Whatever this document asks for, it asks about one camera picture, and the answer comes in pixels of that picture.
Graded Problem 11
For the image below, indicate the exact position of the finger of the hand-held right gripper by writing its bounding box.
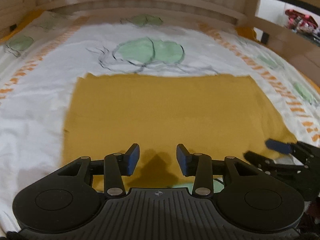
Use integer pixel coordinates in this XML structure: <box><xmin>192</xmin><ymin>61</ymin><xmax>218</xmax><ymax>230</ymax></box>
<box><xmin>265</xmin><ymin>138</ymin><xmax>320</xmax><ymax>159</ymax></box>
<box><xmin>244</xmin><ymin>151</ymin><xmax>279</xmax><ymax>174</ymax></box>

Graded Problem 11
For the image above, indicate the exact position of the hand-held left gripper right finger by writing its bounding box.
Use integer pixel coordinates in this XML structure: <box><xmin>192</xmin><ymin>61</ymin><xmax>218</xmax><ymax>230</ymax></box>
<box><xmin>176</xmin><ymin>144</ymin><xmax>260</xmax><ymax>197</ymax></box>

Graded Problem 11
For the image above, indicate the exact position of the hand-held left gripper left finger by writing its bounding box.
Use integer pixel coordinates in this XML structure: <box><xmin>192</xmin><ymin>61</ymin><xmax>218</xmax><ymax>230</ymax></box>
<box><xmin>57</xmin><ymin>143</ymin><xmax>140</xmax><ymax>197</ymax></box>

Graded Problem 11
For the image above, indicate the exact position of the mustard yellow knit sweater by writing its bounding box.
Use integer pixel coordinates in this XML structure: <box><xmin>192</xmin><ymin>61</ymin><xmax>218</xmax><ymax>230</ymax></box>
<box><xmin>61</xmin><ymin>72</ymin><xmax>298</xmax><ymax>193</ymax></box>

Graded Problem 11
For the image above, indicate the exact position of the pile of colourful clothes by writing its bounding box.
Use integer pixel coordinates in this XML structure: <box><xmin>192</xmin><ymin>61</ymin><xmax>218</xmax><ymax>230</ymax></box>
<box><xmin>284</xmin><ymin>9</ymin><xmax>320</xmax><ymax>40</ymax></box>

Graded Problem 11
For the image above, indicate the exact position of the white leaf print bedsheet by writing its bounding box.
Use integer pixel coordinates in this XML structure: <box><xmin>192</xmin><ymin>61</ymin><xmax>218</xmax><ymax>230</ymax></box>
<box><xmin>0</xmin><ymin>10</ymin><xmax>320</xmax><ymax>233</ymax></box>

